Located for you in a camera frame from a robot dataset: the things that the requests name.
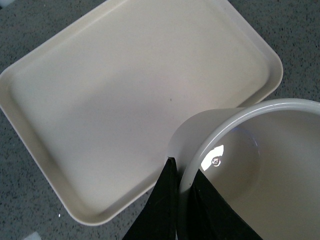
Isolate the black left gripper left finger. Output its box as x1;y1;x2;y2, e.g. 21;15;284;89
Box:
123;157;179;240

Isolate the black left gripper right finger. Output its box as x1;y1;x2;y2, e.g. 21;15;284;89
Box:
189;170;261;240

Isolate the white smiley mug black handle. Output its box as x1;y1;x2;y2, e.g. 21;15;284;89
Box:
167;98;320;240

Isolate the pink rectangular plastic tray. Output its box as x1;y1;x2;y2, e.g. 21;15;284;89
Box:
0;0;283;226

